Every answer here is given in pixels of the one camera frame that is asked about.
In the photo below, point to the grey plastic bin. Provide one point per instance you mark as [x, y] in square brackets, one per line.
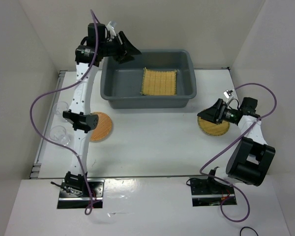
[121, 84]

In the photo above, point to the square bamboo mat tray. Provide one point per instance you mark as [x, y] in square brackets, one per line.
[159, 83]

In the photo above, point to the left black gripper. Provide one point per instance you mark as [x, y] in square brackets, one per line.
[125, 49]

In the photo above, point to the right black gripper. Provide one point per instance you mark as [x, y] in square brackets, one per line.
[213, 113]

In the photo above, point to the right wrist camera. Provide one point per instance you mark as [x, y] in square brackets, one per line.
[248, 105]

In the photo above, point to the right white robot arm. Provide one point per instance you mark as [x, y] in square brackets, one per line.
[252, 157]

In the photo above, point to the clear plastic cup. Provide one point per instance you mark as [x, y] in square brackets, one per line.
[59, 108]
[59, 135]

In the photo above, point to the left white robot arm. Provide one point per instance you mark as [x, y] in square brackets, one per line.
[88, 55]

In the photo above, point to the clear plastic cup near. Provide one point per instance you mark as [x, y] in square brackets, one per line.
[59, 135]

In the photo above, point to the round orange woven plate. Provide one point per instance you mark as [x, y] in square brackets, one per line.
[103, 129]

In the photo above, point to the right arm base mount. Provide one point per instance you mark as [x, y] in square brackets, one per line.
[208, 192]

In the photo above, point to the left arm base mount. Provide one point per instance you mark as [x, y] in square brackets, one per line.
[70, 198]

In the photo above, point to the clear plastic cup far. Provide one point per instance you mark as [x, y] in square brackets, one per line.
[59, 108]

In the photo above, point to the round green-rimmed bamboo plate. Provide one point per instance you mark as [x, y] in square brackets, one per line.
[212, 129]

